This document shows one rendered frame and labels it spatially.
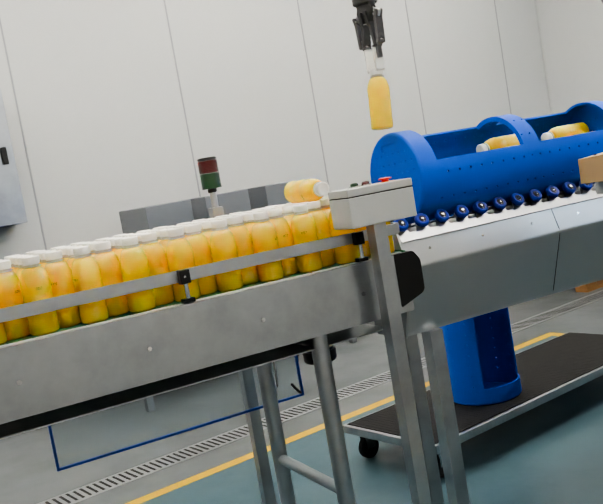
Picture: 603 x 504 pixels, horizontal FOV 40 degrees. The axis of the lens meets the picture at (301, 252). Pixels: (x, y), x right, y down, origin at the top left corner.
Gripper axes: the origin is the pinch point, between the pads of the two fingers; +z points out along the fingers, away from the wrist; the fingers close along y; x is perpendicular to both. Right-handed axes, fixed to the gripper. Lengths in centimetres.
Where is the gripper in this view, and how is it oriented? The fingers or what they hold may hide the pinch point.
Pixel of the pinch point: (374, 60)
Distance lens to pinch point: 256.9
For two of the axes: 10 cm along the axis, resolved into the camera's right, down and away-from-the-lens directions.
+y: -4.6, 0.0, 8.9
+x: -8.7, 2.0, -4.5
